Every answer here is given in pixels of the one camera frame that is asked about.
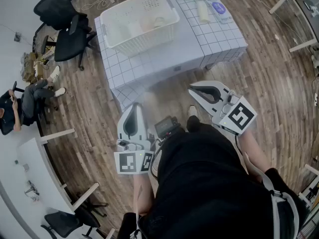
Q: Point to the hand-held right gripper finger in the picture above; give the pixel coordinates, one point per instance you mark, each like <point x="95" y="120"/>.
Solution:
<point x="211" y="83"/>
<point x="203" y="103"/>

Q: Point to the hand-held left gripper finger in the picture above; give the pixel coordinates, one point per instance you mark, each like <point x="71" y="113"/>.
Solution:
<point x="120" y="131"/>
<point x="144" y="126"/>

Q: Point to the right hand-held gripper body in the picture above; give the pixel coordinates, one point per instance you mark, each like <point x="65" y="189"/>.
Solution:
<point x="239" y="117"/>

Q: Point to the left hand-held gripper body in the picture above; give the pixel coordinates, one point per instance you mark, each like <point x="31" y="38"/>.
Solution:
<point x="129" y="162"/>

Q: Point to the white plastic basket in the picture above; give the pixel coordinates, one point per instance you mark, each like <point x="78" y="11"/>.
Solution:
<point x="129" y="19"/>

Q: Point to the person's right forearm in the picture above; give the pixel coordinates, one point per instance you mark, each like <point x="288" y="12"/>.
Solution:
<point x="256" y="153"/>

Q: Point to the person's left forearm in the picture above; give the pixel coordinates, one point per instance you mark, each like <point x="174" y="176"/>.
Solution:
<point x="143" y="195"/>

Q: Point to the person's shoe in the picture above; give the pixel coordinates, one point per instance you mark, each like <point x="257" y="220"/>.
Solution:
<point x="192" y="111"/>

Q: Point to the black waist device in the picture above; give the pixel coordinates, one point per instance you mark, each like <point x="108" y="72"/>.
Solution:
<point x="167" y="127"/>

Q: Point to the cream cylinder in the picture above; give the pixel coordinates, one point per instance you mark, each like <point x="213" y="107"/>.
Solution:
<point x="204" y="11"/>

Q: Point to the white wipes packet purple label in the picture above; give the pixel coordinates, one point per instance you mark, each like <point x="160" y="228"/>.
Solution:
<point x="220" y="10"/>

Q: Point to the person's black clothing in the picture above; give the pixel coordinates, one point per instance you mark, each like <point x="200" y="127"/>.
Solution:
<point x="204" y="183"/>

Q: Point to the small metal tool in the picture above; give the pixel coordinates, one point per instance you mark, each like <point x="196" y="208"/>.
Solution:
<point x="32" y="192"/>

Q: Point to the white metal rack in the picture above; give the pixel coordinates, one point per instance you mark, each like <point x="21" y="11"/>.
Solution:
<point x="311" y="190"/>

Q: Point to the white power strip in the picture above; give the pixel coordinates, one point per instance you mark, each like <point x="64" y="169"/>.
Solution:
<point x="37" y="70"/>

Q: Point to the glass-top desk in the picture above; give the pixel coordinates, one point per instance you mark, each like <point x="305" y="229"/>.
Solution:
<point x="294" y="16"/>

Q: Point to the black office chair with headrest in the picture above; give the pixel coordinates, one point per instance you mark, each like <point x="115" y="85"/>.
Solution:
<point x="64" y="38"/>

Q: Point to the wall socket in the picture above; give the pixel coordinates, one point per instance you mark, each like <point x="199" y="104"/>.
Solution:
<point x="17" y="37"/>

